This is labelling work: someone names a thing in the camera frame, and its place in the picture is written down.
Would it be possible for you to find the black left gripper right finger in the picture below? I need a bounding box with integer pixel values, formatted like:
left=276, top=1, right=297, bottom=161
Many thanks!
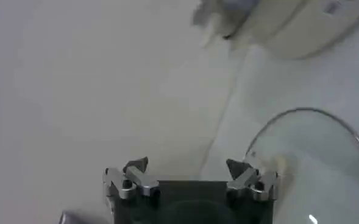
left=226, top=158, right=279, bottom=202

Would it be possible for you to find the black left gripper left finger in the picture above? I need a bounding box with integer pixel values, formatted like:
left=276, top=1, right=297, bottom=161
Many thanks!
left=102, top=156, right=162, bottom=201

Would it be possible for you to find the glass lid with steel rim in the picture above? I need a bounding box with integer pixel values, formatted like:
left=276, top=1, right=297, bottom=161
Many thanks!
left=243, top=107, right=359, bottom=224

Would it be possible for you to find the cream steamer base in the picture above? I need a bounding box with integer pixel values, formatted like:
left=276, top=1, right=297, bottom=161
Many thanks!
left=227, top=0, right=359, bottom=60

